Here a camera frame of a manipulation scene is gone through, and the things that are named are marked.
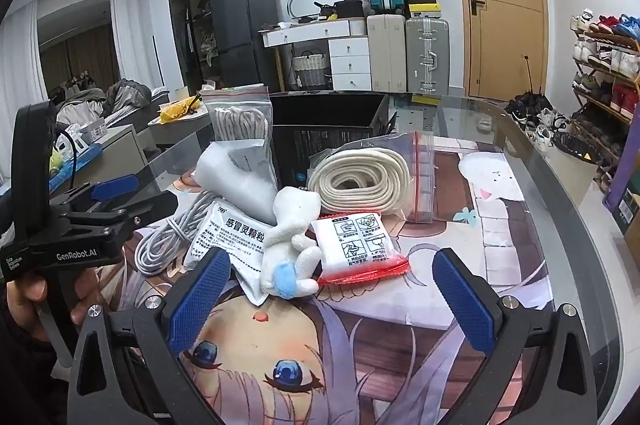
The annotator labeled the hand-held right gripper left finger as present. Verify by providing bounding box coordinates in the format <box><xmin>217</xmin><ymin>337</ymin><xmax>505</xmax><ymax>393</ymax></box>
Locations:
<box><xmin>75</xmin><ymin>247</ymin><xmax>233</xmax><ymax>425</ymax></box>

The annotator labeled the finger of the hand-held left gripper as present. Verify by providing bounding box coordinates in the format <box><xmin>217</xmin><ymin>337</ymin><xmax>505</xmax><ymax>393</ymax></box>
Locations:
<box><xmin>62</xmin><ymin>192</ymin><xmax>179</xmax><ymax>233</ymax></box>
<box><xmin>50</xmin><ymin>174</ymin><xmax>140</xmax><ymax>213</ymax></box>

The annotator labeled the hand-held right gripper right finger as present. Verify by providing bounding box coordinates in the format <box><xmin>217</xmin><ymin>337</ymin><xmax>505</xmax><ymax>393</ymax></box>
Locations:
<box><xmin>432</xmin><ymin>249</ymin><xmax>598</xmax><ymax>425</ymax></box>

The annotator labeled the white cable coil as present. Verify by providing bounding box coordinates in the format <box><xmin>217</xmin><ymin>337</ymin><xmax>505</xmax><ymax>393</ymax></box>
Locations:
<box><xmin>135</xmin><ymin>190</ymin><xmax>221</xmax><ymax>276</ymax></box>

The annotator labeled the silver medicine pouch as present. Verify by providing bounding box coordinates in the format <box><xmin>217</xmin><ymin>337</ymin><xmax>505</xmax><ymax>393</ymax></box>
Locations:
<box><xmin>182</xmin><ymin>200</ymin><xmax>281</xmax><ymax>306</ymax></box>

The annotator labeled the white plush toy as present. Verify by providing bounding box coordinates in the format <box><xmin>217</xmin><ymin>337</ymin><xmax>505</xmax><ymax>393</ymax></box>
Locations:
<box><xmin>261</xmin><ymin>186</ymin><xmax>323</xmax><ymax>301</ymax></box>

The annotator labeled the red white packet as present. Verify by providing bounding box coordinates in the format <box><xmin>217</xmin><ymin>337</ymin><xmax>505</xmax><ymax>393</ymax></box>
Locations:
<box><xmin>310</xmin><ymin>211</ymin><xmax>411</xmax><ymax>287</ymax></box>

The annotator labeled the grey rope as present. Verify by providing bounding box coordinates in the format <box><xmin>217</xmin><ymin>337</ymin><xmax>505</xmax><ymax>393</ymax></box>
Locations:
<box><xmin>200</xmin><ymin>84</ymin><xmax>278</xmax><ymax>196</ymax></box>

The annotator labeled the black storage box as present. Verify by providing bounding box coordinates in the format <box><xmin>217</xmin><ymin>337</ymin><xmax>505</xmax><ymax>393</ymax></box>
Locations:
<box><xmin>269</xmin><ymin>91</ymin><xmax>398</xmax><ymax>191</ymax></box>

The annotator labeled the person's left forearm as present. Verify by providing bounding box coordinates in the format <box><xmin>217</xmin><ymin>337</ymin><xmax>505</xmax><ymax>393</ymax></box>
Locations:
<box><xmin>0</xmin><ymin>305</ymin><xmax>76</xmax><ymax>425</ymax></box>

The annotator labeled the person's left hand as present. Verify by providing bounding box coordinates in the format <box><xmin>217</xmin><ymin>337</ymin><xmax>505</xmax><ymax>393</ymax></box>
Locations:
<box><xmin>5</xmin><ymin>275</ymin><xmax>96</xmax><ymax>328</ymax></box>

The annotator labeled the grey side cabinet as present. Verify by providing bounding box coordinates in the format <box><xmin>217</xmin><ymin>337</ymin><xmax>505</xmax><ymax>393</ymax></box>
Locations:
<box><xmin>50</xmin><ymin>124</ymin><xmax>151</xmax><ymax>201</ymax></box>

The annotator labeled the grey coffee table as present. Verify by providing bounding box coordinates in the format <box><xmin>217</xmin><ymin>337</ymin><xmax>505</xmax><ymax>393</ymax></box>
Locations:
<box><xmin>147</xmin><ymin>92</ymin><xmax>216</xmax><ymax>148</ymax></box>

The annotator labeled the grey sofa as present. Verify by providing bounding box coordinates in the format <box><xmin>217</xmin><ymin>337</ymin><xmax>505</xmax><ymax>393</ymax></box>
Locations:
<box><xmin>55</xmin><ymin>78</ymin><xmax>171</xmax><ymax>128</ymax></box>

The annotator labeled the dark jacket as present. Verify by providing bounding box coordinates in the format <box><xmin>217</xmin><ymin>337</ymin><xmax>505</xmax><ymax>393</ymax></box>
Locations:
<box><xmin>102</xmin><ymin>79</ymin><xmax>153</xmax><ymax>116</ymax></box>

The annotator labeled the printed cartoon mat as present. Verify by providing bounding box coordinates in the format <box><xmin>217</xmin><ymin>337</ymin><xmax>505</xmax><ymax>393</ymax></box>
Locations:
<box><xmin>115</xmin><ymin>135</ymin><xmax>556</xmax><ymax>425</ymax></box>

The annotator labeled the yellow plastic bag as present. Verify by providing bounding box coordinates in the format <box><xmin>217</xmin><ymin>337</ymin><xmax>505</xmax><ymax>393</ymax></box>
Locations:
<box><xmin>157</xmin><ymin>95</ymin><xmax>202</xmax><ymax>125</ymax></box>

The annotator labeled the white curtain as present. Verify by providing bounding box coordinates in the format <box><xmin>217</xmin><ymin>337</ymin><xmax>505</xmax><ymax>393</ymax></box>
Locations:
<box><xmin>110</xmin><ymin>0</ymin><xmax>168</xmax><ymax>91</ymax></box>
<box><xmin>0</xmin><ymin>0</ymin><xmax>49</xmax><ymax>186</ymax></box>

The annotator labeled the brown curtain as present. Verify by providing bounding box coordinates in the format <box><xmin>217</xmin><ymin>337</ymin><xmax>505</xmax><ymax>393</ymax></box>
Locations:
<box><xmin>40</xmin><ymin>25</ymin><xmax>121</xmax><ymax>96</ymax></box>

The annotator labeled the large cardboard box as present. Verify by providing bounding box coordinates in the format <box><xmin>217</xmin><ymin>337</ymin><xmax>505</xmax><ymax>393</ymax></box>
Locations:
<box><xmin>624</xmin><ymin>205</ymin><xmax>640</xmax><ymax>258</ymax></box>

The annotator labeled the trash bin with black bag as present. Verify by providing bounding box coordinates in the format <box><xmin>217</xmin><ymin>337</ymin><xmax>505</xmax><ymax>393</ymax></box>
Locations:
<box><xmin>552</xmin><ymin>132</ymin><xmax>601</xmax><ymax>206</ymax></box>

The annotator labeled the purple dark box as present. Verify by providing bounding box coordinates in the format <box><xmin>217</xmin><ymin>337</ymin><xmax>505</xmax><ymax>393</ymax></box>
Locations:
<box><xmin>602</xmin><ymin>145</ymin><xmax>640</xmax><ymax>226</ymax></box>

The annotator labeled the pile of shoes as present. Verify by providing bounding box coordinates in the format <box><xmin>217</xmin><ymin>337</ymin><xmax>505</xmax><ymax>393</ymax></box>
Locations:
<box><xmin>502</xmin><ymin>92</ymin><xmax>571</xmax><ymax>151</ymax></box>

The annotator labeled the black fridge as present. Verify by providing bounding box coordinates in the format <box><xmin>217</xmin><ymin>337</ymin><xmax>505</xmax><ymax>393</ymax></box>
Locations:
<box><xmin>207</xmin><ymin>0</ymin><xmax>281</xmax><ymax>88</ymax></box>

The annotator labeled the wicker basket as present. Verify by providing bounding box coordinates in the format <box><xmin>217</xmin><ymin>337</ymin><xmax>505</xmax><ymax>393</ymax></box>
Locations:
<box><xmin>291</xmin><ymin>50</ymin><xmax>331</xmax><ymax>87</ymax></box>

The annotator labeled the white dressing table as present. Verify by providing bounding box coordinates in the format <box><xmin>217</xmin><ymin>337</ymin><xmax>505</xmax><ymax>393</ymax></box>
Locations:
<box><xmin>259</xmin><ymin>19</ymin><xmax>369</xmax><ymax>91</ymax></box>

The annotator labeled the wooden shoe rack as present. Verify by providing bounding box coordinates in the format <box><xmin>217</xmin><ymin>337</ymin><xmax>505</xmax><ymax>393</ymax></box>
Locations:
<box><xmin>570</xmin><ymin>25</ymin><xmax>640</xmax><ymax>186</ymax></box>

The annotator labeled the white drawer cabinet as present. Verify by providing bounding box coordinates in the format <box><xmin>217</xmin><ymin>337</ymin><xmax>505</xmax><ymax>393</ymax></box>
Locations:
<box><xmin>329</xmin><ymin>36</ymin><xmax>373</xmax><ymax>91</ymax></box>

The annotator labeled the silver suitcase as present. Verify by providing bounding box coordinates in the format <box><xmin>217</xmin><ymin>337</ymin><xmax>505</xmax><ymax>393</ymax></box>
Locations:
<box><xmin>405</xmin><ymin>18</ymin><xmax>451</xmax><ymax>96</ymax></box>

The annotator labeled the beige suitcase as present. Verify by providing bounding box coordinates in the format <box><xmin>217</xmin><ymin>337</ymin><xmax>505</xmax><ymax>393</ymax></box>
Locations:
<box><xmin>366</xmin><ymin>14</ymin><xmax>407</xmax><ymax>92</ymax></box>

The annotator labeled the black bag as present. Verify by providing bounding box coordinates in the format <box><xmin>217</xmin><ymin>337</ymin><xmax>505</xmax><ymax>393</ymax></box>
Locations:
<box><xmin>334</xmin><ymin>0</ymin><xmax>368</xmax><ymax>19</ymax></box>

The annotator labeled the yellow black shoe box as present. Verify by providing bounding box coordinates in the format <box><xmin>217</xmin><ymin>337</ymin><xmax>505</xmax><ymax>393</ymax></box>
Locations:
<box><xmin>407</xmin><ymin>3</ymin><xmax>442</xmax><ymax>19</ymax></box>

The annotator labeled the wooden door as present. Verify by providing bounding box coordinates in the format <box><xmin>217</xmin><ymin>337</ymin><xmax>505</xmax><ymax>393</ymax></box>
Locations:
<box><xmin>446</xmin><ymin>0</ymin><xmax>548</xmax><ymax>103</ymax></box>

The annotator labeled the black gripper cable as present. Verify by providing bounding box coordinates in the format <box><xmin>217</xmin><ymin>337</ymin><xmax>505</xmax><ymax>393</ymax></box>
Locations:
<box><xmin>59</xmin><ymin>132</ymin><xmax>77</xmax><ymax>198</ymax></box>

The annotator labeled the cream rope in zip bag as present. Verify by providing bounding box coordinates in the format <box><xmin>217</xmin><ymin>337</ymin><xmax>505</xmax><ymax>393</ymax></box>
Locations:
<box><xmin>306</xmin><ymin>130</ymin><xmax>436</xmax><ymax>225</ymax></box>

